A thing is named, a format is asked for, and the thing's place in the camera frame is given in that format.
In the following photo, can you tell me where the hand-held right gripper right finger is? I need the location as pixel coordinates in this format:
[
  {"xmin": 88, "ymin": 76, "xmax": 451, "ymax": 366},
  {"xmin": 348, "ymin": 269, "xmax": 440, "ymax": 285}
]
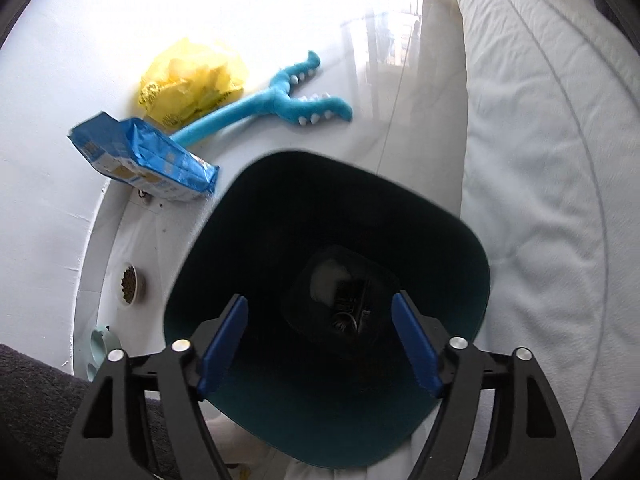
[{"xmin": 391, "ymin": 290, "xmax": 583, "ymax": 480}]

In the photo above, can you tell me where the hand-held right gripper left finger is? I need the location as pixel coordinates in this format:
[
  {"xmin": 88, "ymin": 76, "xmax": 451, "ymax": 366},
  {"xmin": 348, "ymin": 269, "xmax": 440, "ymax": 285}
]
[{"xmin": 57, "ymin": 294, "xmax": 249, "ymax": 480}]

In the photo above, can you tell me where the black packet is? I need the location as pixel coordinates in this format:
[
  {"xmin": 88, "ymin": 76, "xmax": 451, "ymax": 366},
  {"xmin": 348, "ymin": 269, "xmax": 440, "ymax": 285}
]
[{"xmin": 330, "ymin": 280, "xmax": 373, "ymax": 336}]

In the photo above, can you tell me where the white crumpled paper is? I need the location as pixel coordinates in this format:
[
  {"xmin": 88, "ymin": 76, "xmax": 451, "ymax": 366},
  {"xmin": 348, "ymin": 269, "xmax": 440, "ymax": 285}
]
[{"xmin": 310, "ymin": 259, "xmax": 352, "ymax": 302}]

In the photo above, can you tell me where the bowl of kibble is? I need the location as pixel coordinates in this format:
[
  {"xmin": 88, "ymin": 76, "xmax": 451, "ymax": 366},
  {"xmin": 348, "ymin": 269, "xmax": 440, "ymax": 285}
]
[{"xmin": 118, "ymin": 261, "xmax": 148, "ymax": 306}]

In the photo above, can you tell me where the light green bowl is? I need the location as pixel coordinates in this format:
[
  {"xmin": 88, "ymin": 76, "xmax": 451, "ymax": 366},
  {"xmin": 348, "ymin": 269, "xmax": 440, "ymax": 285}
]
[{"xmin": 85, "ymin": 325, "xmax": 123, "ymax": 381}]

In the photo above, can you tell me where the dark grey cloth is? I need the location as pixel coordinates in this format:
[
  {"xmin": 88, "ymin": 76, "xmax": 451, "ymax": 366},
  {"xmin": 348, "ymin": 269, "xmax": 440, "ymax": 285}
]
[{"xmin": 0, "ymin": 342, "xmax": 181, "ymax": 480}]

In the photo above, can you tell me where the blue pet food bag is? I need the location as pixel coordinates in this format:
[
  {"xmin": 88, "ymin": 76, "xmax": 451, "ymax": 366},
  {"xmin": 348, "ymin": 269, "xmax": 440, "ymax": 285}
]
[{"xmin": 67, "ymin": 111, "xmax": 221, "ymax": 204}]

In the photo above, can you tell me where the white bed quilt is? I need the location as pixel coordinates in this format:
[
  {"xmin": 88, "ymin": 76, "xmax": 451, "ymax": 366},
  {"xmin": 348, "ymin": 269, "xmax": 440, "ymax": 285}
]
[{"xmin": 430, "ymin": 0, "xmax": 640, "ymax": 461}]

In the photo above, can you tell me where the blue plush toy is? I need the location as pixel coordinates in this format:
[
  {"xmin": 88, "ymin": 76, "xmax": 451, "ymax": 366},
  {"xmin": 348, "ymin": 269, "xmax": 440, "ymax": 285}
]
[{"xmin": 172, "ymin": 50, "xmax": 353, "ymax": 148}]

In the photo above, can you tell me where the yellow plastic bag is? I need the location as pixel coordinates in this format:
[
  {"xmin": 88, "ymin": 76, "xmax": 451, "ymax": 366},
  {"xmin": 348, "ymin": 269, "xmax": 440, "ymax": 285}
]
[{"xmin": 139, "ymin": 39, "xmax": 247, "ymax": 133}]

